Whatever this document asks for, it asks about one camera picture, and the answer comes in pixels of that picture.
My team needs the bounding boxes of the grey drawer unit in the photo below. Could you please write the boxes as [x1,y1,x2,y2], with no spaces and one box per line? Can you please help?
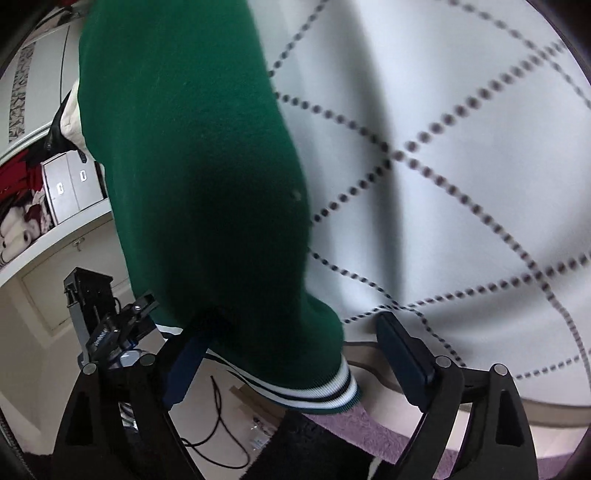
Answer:
[41,150,106,225]

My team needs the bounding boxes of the green varsity jacket cream sleeves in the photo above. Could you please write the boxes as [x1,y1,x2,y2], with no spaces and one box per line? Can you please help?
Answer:
[76,0,362,411]

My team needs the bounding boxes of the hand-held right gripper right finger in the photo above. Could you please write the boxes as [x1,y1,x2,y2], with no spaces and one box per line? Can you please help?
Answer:
[375,312,539,480]

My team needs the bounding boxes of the white fluffy folded garment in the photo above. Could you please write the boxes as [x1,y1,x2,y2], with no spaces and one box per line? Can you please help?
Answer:
[60,98,88,151]

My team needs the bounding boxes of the black garment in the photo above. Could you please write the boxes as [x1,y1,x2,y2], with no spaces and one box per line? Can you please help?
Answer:
[45,90,88,163]

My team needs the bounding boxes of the white wardrobe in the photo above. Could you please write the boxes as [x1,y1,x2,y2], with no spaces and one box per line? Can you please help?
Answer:
[0,0,90,160]

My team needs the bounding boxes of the white desk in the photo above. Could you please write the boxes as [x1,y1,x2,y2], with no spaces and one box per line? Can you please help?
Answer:
[0,198,137,335]

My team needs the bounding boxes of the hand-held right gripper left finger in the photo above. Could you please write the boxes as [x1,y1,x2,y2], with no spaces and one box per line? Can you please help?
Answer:
[52,310,232,480]

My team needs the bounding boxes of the black fuzzy cloth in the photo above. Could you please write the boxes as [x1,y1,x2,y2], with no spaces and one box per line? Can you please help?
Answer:
[242,410,382,480]

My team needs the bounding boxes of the black cable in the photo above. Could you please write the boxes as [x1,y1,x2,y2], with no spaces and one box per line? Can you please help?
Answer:
[180,376,252,464]

